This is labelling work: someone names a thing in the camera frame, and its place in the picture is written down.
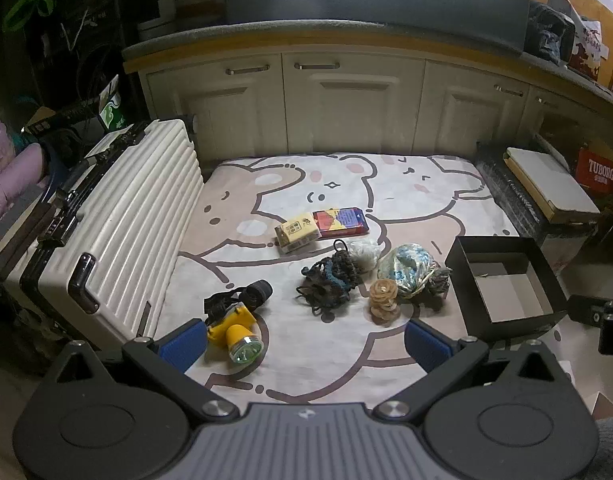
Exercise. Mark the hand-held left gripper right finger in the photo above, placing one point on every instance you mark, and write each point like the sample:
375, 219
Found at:
429, 347

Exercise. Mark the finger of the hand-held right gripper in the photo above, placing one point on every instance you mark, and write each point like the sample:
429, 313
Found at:
584, 309

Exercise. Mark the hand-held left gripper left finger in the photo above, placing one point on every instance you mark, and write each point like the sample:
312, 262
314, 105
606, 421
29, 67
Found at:
184, 347

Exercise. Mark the yellow headlamp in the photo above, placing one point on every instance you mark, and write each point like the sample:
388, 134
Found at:
236, 325

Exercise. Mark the beige crochet flower scrunchie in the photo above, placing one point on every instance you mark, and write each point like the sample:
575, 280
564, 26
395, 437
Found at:
384, 300

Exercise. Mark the black cardboard box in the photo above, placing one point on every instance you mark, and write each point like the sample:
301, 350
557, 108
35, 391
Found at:
511, 290

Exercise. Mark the white fluffy scrunchie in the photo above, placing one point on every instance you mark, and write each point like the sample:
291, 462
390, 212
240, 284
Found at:
362, 252

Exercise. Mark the red blue box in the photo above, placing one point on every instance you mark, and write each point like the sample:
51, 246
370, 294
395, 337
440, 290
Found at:
339, 222

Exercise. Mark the small yellow card box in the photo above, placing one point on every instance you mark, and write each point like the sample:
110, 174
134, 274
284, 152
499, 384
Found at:
296, 232

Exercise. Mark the flat cardboard box white top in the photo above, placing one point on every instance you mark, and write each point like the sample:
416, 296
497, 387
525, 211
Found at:
546, 175

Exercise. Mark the red beer carton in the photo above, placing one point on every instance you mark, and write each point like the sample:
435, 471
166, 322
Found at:
599, 170

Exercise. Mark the white ribbed suitcase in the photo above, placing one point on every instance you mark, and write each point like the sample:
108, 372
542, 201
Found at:
126, 220

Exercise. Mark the bear printed blanket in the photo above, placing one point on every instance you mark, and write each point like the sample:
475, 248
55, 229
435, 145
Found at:
286, 185

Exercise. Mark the cream cabinet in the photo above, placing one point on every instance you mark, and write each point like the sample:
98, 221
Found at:
356, 110

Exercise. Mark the green white carton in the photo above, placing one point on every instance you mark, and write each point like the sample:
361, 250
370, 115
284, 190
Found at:
111, 107

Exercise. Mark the pink padded jacket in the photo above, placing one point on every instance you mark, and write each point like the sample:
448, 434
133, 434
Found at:
1, 160

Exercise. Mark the red white printed bag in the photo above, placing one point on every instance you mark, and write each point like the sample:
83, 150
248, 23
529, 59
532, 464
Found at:
589, 45

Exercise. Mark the dark cluttered shelf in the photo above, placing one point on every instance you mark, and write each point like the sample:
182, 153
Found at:
76, 35

